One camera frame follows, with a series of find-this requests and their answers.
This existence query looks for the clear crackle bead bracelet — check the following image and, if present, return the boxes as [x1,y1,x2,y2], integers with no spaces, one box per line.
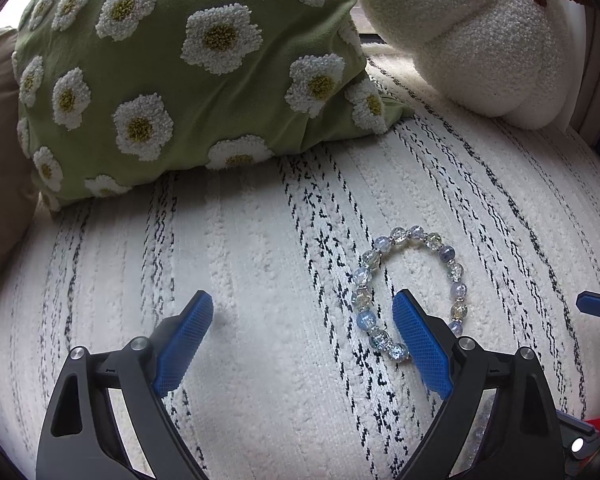
[352,225,470,362]

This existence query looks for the beige window curtain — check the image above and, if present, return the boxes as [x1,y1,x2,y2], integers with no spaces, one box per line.
[570,6,600,146]

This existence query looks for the white striped knit blanket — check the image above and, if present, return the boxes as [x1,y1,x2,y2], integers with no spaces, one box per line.
[0,54,600,479]

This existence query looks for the beige sheep round pillow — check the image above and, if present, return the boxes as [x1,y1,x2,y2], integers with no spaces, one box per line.
[0,28,38,272]

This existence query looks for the white pumpkin plush pillow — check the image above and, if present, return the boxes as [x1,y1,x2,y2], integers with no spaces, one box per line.
[360,0,592,130]

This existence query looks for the green daisy pillow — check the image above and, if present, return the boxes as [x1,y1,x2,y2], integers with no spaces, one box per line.
[12,0,411,210]

